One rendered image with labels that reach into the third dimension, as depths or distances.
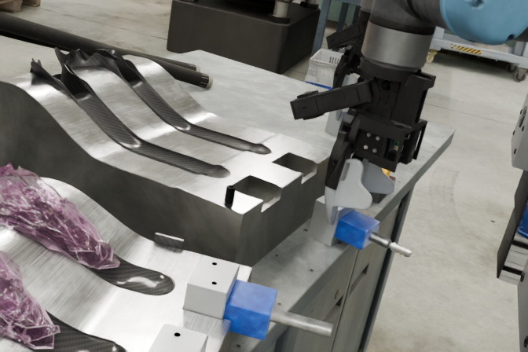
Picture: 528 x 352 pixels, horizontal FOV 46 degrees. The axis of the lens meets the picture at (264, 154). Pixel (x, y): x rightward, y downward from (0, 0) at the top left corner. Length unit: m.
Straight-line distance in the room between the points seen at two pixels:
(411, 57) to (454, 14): 0.12
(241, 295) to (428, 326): 1.69
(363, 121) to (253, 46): 4.01
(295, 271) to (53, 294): 0.31
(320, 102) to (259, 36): 3.94
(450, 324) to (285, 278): 1.58
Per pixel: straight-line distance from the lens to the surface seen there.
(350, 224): 0.80
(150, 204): 0.73
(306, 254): 0.79
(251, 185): 0.76
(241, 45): 4.76
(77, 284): 0.57
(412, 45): 0.72
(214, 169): 0.76
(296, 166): 0.85
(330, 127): 1.23
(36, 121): 0.82
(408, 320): 2.22
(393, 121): 0.75
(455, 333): 2.25
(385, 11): 0.72
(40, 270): 0.57
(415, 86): 0.73
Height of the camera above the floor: 1.19
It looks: 22 degrees down
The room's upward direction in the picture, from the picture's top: 11 degrees clockwise
